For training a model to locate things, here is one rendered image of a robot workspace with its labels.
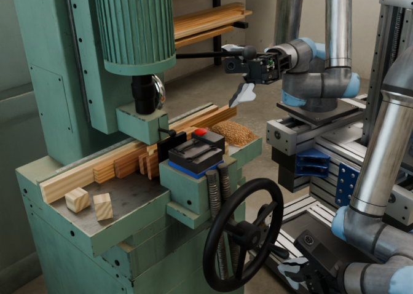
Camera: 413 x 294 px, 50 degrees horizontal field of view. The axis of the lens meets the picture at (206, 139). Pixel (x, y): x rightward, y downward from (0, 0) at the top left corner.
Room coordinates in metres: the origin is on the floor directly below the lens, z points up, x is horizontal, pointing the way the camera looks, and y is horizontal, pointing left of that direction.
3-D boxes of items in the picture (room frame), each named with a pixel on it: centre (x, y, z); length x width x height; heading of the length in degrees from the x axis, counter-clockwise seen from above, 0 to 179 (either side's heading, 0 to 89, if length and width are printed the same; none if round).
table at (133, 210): (0.98, 0.08, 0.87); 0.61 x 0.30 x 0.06; 136
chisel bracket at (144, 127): (1.07, 0.17, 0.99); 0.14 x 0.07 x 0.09; 46
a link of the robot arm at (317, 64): (1.57, -0.43, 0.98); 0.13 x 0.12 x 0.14; 84
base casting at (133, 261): (1.14, 0.25, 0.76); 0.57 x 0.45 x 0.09; 46
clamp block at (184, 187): (0.92, 0.02, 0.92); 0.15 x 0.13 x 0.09; 136
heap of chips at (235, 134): (1.17, -0.07, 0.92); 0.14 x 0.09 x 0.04; 46
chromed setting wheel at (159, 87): (1.24, 0.16, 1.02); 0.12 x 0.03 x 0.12; 46
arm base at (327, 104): (1.57, -0.43, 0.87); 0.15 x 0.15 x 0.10
